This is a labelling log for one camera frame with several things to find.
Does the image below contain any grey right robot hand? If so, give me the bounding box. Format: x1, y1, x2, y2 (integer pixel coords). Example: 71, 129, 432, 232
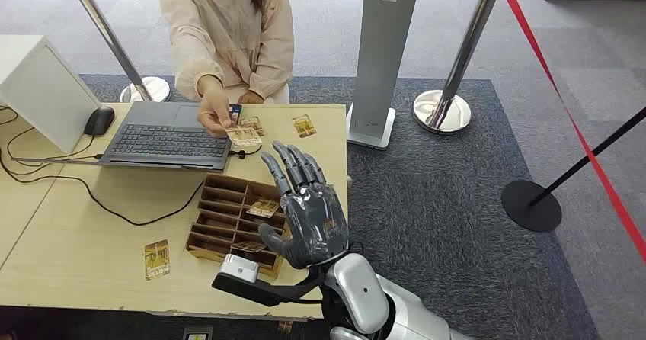
258, 141, 350, 271

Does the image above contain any person's right hand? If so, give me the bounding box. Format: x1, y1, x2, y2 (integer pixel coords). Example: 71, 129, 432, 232
195, 75, 234, 140

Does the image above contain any gold patterned ID card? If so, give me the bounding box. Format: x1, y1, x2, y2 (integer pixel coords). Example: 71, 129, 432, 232
225, 125, 263, 149

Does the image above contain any black computer mouse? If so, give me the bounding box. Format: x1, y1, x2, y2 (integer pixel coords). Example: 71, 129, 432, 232
83, 106, 116, 137

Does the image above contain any clear plastic hand cover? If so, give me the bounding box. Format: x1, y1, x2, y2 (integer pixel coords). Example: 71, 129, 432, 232
280, 182, 350, 269

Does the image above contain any person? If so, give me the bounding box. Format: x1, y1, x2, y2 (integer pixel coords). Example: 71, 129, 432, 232
158, 0, 296, 140

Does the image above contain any wooden card organizer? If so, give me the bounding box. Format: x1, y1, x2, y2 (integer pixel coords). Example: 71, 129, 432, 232
184, 172, 289, 280

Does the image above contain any dark grey laptop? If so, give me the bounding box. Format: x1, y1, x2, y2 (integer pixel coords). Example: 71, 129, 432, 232
98, 101, 243, 172

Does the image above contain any grey kiosk stand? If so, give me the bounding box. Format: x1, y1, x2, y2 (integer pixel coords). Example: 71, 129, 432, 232
345, 0, 424, 151

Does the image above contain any floor socket plate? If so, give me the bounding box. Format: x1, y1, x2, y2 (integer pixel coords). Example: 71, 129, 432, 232
182, 326, 214, 340

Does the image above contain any white box cabinet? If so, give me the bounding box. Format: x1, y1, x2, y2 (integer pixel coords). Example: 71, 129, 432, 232
0, 35, 102, 154

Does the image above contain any black stanchion with round base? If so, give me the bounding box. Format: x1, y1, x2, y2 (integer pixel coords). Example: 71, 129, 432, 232
500, 106, 646, 233

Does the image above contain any red barrier belt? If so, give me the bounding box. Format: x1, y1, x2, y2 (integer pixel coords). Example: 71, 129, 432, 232
497, 0, 646, 267

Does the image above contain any short black dongle cable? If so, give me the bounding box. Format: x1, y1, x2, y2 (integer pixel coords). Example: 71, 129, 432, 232
228, 136, 264, 160

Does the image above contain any chrome stanchion post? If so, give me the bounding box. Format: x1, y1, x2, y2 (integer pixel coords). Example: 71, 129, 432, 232
412, 0, 506, 135
62, 0, 171, 104

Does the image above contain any black power cable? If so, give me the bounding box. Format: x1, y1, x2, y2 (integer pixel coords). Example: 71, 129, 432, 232
0, 146, 206, 227

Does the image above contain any black mouse cable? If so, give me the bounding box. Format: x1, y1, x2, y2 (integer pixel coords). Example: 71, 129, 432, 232
5, 127, 97, 163

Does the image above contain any grey cable with plug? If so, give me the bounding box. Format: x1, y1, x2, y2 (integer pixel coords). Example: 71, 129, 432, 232
11, 155, 104, 166

